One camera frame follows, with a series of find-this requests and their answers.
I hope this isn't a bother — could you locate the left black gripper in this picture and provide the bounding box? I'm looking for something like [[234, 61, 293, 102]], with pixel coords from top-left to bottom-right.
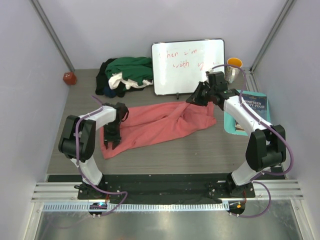
[[103, 121, 122, 149]]

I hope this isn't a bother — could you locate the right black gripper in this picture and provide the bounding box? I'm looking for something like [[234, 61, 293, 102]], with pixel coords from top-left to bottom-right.
[[187, 81, 216, 107]]

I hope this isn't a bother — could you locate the white dry-erase board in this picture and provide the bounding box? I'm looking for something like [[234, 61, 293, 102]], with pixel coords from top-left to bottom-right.
[[151, 38, 225, 96]]

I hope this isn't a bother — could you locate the pink t shirt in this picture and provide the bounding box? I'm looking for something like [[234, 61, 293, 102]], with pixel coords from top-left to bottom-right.
[[99, 101, 217, 159]]

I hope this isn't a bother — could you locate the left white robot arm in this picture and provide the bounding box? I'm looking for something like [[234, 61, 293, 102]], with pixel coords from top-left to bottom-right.
[[58, 102, 129, 200]]

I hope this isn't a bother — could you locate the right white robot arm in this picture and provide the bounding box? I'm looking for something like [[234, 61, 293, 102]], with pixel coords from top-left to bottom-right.
[[187, 71, 286, 198]]

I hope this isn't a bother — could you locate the yellow white mug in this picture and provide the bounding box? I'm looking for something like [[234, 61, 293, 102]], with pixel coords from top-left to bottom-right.
[[225, 57, 243, 84]]

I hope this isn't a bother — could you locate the teal tray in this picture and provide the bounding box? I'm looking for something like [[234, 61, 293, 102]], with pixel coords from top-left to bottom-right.
[[224, 91, 271, 136]]

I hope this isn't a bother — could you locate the black t shirt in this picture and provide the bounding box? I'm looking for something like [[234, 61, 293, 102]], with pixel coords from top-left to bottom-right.
[[95, 58, 125, 98]]

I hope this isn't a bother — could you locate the blue 1984 book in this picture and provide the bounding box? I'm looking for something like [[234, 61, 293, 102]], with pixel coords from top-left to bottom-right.
[[242, 94, 268, 120]]

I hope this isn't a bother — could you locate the white t shirt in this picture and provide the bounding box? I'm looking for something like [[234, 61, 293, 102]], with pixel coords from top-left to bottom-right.
[[108, 72, 154, 90]]

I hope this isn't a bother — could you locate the green t shirt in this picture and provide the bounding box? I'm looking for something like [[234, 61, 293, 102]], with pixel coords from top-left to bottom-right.
[[105, 56, 154, 86]]

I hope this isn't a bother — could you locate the red cube eraser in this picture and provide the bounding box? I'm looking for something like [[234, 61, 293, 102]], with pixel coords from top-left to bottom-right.
[[63, 72, 77, 86]]

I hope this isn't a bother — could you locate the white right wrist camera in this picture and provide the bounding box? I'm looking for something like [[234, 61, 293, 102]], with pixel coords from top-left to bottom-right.
[[205, 69, 215, 78]]

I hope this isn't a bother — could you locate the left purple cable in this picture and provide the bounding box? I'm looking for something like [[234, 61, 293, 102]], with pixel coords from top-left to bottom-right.
[[74, 95, 106, 193]]

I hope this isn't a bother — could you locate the purple cable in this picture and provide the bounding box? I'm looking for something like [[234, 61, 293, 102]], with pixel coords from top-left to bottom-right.
[[208, 64, 295, 218], [74, 95, 106, 193]]

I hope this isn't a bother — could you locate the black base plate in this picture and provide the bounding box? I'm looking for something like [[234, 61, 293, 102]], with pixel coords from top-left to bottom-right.
[[74, 173, 256, 205]]

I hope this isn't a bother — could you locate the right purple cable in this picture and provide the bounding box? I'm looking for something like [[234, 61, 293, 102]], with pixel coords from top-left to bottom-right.
[[208, 64, 295, 218]]

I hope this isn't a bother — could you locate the white slotted cable duct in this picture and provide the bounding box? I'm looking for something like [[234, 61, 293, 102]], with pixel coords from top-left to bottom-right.
[[43, 201, 229, 212]]

